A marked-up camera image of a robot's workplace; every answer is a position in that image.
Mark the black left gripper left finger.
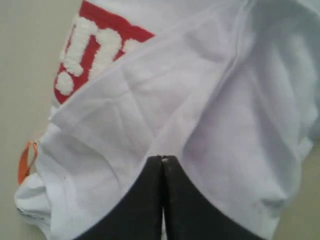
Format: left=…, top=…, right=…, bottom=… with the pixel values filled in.
left=79, top=156, right=163, bottom=240

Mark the white t-shirt red lettering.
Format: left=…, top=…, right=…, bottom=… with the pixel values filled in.
left=14, top=0, right=320, bottom=240

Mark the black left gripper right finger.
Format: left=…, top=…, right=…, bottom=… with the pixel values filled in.
left=162, top=155, right=260, bottom=240

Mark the orange neck label tag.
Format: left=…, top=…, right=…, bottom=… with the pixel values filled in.
left=17, top=141, right=38, bottom=185

